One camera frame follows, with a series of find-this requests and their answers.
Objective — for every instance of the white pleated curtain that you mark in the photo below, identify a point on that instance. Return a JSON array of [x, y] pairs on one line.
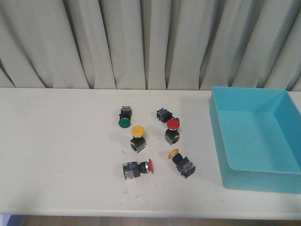
[[150, 44]]

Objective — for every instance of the yellow push button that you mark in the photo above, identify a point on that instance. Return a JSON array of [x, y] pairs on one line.
[[185, 167], [138, 142]]

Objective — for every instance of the red push button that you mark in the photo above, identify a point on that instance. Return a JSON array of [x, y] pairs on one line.
[[171, 134], [134, 169]]

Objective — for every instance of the left green push button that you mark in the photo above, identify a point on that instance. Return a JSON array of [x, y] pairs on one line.
[[125, 116]]

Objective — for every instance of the lying yellow push button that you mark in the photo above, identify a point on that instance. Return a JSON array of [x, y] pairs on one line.
[[185, 167]]

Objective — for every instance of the lying red push button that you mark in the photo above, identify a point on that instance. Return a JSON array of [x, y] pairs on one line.
[[134, 169]]

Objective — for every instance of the light blue plastic box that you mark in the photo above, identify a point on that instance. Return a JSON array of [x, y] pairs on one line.
[[257, 134]]

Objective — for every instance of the green push button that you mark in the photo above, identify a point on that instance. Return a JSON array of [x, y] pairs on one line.
[[164, 115], [125, 116]]

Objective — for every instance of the right green push button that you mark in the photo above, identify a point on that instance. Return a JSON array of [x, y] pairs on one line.
[[164, 115]]

